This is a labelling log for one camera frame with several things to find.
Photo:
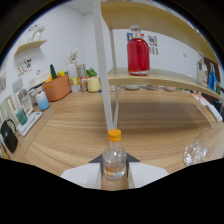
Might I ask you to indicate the wooden wall shelf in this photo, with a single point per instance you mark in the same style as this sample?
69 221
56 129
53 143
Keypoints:
31 45

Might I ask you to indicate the green cucumber toy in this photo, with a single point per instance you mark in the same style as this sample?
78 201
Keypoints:
53 71

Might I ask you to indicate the green picture frame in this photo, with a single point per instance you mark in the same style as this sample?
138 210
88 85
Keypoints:
7 110

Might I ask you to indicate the white picture frame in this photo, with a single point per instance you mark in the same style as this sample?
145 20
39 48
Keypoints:
25 100

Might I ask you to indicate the green cup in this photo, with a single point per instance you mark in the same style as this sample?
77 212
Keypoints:
22 117

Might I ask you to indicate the orange cap clear bottle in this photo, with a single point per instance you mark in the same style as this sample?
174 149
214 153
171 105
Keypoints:
114 160

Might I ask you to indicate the white decorative figurine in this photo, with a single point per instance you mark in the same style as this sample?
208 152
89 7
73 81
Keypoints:
37 33

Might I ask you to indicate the orange storage basket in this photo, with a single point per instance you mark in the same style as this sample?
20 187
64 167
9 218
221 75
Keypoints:
56 88

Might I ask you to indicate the metal tumbler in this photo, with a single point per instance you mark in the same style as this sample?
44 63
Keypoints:
81 70

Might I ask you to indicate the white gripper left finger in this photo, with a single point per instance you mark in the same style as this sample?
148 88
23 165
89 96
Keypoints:
83 175

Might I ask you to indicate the multicolour wall poster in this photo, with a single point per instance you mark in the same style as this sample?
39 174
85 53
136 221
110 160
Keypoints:
152 43

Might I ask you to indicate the blue wall poster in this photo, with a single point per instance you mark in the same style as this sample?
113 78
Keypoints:
129 36

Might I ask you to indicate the two-tier wooden shelf rack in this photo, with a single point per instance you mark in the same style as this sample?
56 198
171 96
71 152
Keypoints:
166 76

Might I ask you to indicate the white vase with flowers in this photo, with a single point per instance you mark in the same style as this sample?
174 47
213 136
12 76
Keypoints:
73 73

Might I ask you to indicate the black handbag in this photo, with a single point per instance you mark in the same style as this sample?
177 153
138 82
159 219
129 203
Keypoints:
9 138

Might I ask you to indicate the yellow orange packet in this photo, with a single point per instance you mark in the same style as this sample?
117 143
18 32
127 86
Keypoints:
3 152

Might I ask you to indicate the wall photo collage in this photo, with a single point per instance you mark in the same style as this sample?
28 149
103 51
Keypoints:
24 67

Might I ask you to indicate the red wall poster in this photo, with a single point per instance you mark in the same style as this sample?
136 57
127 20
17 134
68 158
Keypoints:
142 36

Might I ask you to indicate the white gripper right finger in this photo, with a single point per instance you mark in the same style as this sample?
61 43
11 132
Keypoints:
145 173

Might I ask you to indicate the white tray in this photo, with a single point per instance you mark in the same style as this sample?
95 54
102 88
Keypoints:
30 123

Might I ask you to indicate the clear glass with ice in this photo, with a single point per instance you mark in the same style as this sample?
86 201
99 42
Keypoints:
196 151

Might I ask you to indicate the white lidded pot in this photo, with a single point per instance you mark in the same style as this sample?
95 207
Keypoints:
39 81

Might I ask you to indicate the red liquid glass bottle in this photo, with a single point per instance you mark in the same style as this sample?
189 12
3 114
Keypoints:
138 55

